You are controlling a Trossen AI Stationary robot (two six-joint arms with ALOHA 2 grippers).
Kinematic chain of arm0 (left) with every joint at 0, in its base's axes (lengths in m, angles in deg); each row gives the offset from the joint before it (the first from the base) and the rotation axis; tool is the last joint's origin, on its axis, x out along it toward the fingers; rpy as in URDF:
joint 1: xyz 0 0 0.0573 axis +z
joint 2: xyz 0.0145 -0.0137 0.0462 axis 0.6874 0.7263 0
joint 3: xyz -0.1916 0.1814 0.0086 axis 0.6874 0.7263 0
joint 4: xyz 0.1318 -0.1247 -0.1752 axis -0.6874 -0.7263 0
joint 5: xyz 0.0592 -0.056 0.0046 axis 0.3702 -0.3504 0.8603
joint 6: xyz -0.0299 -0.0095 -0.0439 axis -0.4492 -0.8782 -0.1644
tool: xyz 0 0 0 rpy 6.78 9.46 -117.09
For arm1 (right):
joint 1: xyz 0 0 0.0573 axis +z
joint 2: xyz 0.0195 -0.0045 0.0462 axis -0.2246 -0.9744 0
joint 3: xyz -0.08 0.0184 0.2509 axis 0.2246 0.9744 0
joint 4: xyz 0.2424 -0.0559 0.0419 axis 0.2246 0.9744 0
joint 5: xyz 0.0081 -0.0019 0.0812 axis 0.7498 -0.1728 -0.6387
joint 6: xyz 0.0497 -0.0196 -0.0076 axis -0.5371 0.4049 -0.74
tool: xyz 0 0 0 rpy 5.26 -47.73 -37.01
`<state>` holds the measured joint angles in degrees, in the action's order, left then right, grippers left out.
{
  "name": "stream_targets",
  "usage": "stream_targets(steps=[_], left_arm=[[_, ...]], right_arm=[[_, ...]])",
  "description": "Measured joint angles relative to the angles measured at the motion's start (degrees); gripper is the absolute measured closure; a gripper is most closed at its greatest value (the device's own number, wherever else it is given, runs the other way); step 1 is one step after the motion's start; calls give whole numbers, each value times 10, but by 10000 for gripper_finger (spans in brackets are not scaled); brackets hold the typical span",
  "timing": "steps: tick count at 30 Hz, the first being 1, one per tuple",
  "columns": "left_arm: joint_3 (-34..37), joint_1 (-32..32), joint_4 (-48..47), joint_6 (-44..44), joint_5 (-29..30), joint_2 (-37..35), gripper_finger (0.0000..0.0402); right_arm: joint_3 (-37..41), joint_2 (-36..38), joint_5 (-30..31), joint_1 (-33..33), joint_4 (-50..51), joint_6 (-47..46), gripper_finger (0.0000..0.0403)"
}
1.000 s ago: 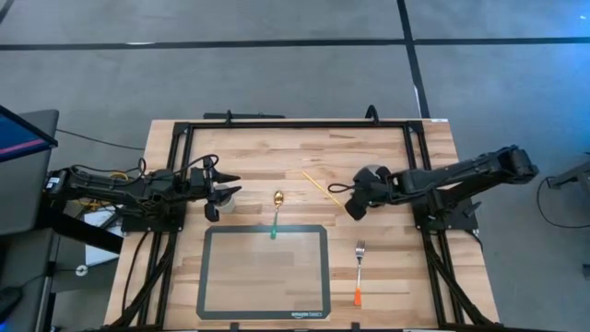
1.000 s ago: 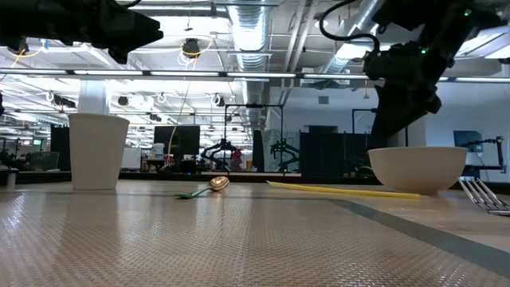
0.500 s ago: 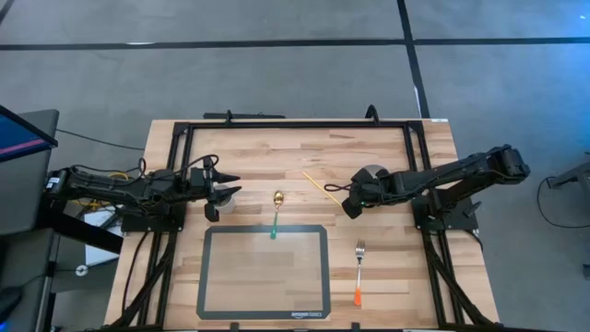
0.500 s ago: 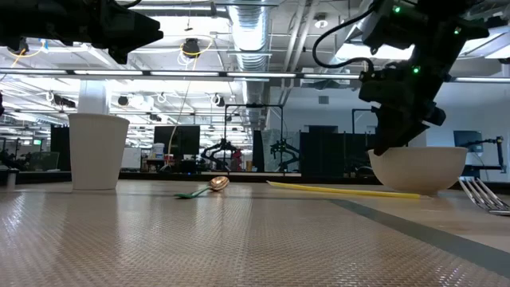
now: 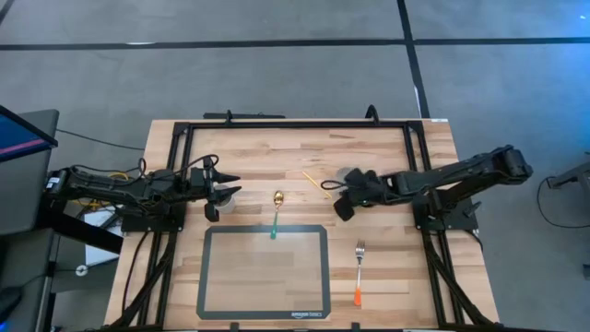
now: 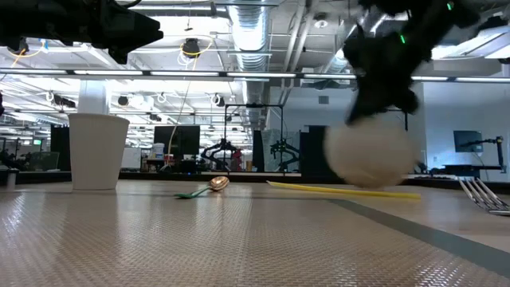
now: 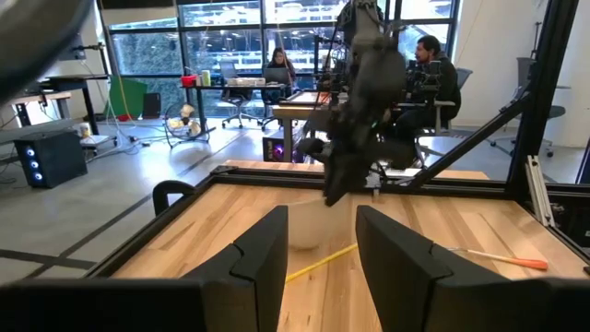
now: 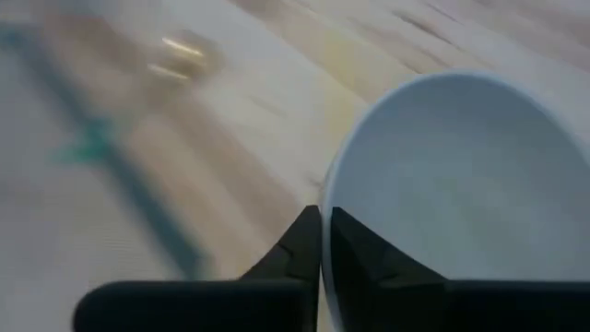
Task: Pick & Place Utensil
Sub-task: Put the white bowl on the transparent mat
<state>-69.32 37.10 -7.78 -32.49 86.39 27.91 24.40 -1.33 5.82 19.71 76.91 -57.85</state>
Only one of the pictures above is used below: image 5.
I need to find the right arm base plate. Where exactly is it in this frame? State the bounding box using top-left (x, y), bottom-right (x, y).
top-left (412, 192), bottom-right (480, 232)

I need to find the thin yellow stick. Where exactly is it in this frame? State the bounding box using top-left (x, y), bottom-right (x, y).
top-left (301, 171), bottom-right (334, 201)

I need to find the black floor cable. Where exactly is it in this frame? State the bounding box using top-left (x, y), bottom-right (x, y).
top-left (536, 174), bottom-right (590, 230)
top-left (56, 127), bottom-right (147, 152)

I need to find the silver fork with orange handle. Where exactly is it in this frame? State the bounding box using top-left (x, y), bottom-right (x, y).
top-left (352, 239), bottom-right (367, 308)

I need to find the black hook handle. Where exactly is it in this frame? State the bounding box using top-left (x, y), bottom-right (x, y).
top-left (363, 104), bottom-right (382, 126)

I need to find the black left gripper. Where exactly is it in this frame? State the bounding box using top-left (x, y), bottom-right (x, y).
top-left (188, 155), bottom-right (243, 223)

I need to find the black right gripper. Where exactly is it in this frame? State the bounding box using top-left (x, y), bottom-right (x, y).
top-left (321, 167), bottom-right (393, 222)

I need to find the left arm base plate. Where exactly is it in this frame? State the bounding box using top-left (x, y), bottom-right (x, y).
top-left (120, 201), bottom-right (186, 233)

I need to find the translucent black-rimmed baking mat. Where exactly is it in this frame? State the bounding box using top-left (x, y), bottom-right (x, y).
top-left (195, 224), bottom-right (333, 322)

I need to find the yellow cable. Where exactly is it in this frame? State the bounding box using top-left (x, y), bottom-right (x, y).
top-left (72, 171), bottom-right (131, 209)

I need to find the gold spoon with green handle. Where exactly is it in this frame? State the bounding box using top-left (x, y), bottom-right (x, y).
top-left (269, 189), bottom-right (286, 241)

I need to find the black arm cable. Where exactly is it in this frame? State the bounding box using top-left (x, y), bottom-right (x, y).
top-left (137, 153), bottom-right (220, 180)

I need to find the black metal table frame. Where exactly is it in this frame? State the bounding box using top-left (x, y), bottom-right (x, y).
top-left (103, 118), bottom-right (500, 332)

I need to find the monitor with blue screen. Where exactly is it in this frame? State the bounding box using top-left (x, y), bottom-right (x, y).
top-left (0, 104), bottom-right (60, 163)

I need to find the grey chair base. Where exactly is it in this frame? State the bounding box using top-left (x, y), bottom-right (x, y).
top-left (547, 150), bottom-right (590, 191)

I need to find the grey box with white circle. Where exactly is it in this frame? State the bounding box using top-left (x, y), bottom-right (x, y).
top-left (49, 256), bottom-right (122, 293)

